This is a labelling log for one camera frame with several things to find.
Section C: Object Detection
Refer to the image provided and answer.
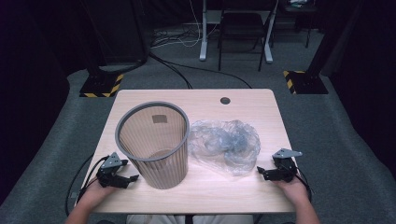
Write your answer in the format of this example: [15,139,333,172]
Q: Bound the person's left hand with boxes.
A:
[78,178,110,209]

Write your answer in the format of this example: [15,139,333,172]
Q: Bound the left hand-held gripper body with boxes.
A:
[95,151,130,189]

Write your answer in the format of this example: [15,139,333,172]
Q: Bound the black stand with striped base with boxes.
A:
[78,0,150,99]
[282,0,362,95]

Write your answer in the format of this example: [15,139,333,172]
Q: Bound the grey mesh wastebasket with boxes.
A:
[114,100,191,190]

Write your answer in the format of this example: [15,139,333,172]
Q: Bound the black folding chair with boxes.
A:
[217,0,276,73]

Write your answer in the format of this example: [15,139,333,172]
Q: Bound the white floor cable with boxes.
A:
[150,0,219,49]

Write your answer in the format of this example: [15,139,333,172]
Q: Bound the black floor cable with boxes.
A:
[148,51,253,90]

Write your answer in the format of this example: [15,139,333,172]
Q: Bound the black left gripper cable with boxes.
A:
[64,154,110,217]

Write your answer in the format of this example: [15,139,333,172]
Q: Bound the clear plastic bag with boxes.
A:
[188,119,262,177]

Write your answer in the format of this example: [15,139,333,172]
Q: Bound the white desk frame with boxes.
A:
[199,0,275,64]

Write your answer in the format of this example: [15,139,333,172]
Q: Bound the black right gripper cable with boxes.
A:
[293,167,313,203]

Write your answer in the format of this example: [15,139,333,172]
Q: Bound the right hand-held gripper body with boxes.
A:
[271,147,304,184]

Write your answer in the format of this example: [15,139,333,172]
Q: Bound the dark side table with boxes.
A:
[281,0,319,49]

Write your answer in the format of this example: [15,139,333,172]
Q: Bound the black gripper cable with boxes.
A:
[293,167,313,203]
[64,154,110,217]

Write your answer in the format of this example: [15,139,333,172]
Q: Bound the person's right hand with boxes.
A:
[273,177,310,204]

